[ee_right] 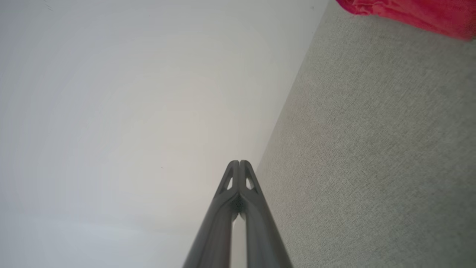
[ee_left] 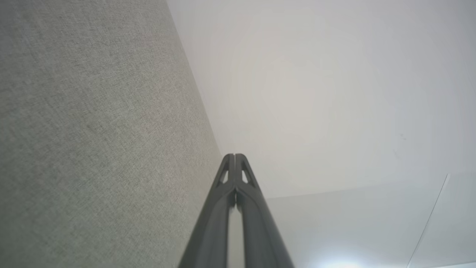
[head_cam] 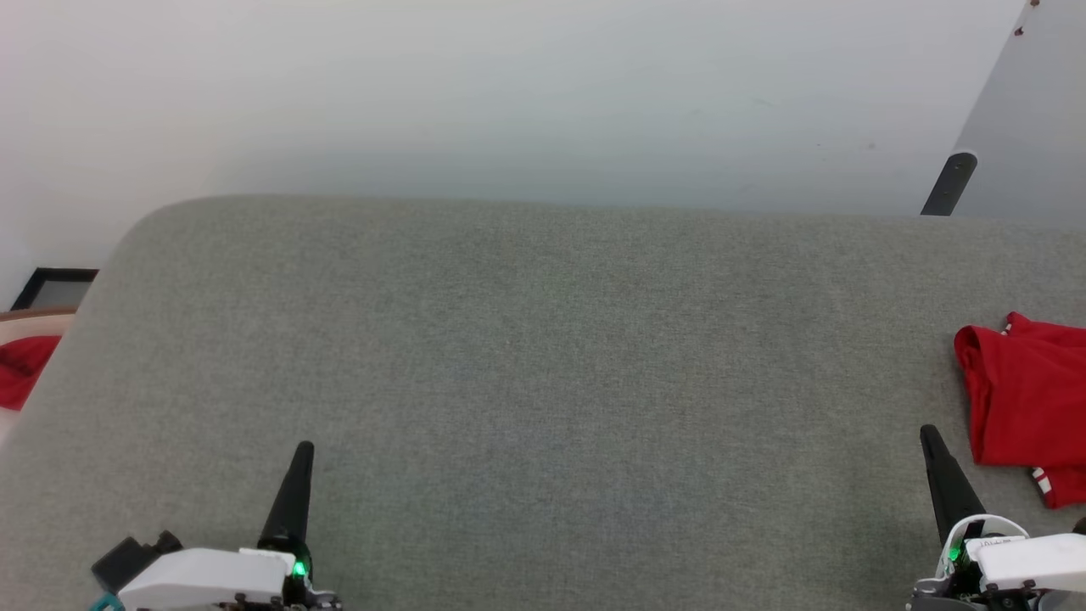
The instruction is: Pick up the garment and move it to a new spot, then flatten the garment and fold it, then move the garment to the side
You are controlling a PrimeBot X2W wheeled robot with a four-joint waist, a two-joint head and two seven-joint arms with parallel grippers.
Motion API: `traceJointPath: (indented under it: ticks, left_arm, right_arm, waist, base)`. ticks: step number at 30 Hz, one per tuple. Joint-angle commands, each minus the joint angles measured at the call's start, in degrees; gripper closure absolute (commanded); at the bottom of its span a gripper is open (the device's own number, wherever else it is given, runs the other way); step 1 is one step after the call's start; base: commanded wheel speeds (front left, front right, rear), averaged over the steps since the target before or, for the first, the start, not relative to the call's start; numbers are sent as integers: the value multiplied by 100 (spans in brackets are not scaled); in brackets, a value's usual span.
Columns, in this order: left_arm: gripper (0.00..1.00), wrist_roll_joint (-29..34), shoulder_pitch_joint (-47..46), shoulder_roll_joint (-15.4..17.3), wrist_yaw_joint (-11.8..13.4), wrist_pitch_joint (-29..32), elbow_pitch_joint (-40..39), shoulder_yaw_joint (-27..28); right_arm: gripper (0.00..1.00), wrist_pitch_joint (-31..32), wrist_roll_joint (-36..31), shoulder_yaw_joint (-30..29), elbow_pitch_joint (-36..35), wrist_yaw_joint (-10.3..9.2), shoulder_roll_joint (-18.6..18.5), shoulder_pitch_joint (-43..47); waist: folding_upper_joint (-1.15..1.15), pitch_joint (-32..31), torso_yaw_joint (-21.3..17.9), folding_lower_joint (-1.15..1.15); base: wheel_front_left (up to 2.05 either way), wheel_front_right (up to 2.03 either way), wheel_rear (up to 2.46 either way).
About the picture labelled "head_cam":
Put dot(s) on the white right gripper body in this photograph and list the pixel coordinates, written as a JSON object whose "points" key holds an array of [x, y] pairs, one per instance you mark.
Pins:
{"points": [[1018, 560]]}

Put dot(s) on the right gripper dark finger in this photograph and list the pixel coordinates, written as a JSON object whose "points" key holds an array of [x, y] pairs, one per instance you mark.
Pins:
{"points": [[948, 484]]}

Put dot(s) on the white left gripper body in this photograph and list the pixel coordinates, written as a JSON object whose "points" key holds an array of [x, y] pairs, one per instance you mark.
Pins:
{"points": [[204, 577]]}

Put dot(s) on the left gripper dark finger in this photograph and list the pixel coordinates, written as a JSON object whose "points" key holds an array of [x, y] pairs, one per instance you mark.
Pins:
{"points": [[290, 501]]}

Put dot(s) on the red basketball jersey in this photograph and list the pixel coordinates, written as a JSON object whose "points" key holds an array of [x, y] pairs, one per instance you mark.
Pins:
{"points": [[1027, 399]]}

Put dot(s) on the red cloth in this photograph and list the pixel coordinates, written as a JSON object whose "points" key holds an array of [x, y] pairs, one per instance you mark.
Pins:
{"points": [[21, 369]]}

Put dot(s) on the grey fabric sofa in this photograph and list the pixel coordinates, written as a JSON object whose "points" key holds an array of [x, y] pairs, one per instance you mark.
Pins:
{"points": [[543, 382]]}

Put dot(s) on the beige basket with brown rim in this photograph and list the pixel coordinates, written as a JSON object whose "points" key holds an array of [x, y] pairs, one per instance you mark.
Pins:
{"points": [[34, 327]]}

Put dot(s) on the grey panel with screws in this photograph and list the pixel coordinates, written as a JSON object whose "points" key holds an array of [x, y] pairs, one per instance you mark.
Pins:
{"points": [[1035, 110]]}

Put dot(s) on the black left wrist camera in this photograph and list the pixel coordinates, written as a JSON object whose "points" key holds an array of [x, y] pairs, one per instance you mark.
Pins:
{"points": [[127, 560]]}

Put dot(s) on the teal left camera connector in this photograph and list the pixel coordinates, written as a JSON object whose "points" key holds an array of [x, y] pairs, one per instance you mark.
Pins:
{"points": [[106, 604]]}

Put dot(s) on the black rectangular frame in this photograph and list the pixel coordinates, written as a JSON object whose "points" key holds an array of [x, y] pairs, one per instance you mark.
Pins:
{"points": [[51, 293]]}

